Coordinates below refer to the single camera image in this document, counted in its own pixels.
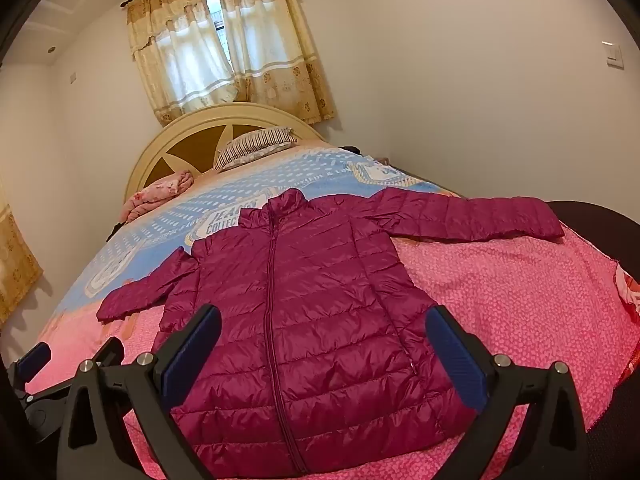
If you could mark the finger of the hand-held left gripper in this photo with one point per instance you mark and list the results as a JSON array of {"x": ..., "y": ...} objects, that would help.
[
  {"x": 36, "y": 357},
  {"x": 111, "y": 351}
]

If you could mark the yellow floral curtain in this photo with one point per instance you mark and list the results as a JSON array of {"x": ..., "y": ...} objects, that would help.
[{"x": 15, "y": 260}]

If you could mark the window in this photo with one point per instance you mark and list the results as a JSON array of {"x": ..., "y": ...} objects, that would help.
[{"x": 215, "y": 10}]

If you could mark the striped pillow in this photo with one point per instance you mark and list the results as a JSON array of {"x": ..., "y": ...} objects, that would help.
[{"x": 250, "y": 147}]

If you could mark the white light switch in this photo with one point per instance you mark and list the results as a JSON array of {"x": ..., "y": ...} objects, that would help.
[{"x": 614, "y": 56}]

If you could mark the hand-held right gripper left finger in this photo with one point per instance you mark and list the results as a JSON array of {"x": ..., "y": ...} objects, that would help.
[{"x": 192, "y": 355}]

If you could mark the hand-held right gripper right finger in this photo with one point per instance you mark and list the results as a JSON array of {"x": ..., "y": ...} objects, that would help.
[{"x": 455, "y": 360}]

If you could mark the cream wooden headboard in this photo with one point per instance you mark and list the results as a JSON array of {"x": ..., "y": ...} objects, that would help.
[{"x": 200, "y": 125}]

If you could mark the magenta puffer jacket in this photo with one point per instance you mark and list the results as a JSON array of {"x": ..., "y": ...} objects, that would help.
[{"x": 325, "y": 310}]

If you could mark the cream floral window curtain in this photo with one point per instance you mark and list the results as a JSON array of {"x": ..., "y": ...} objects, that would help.
[{"x": 280, "y": 60}]

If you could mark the blue and pink printed bedspread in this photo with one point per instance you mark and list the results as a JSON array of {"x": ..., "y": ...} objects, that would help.
[{"x": 500, "y": 300}]

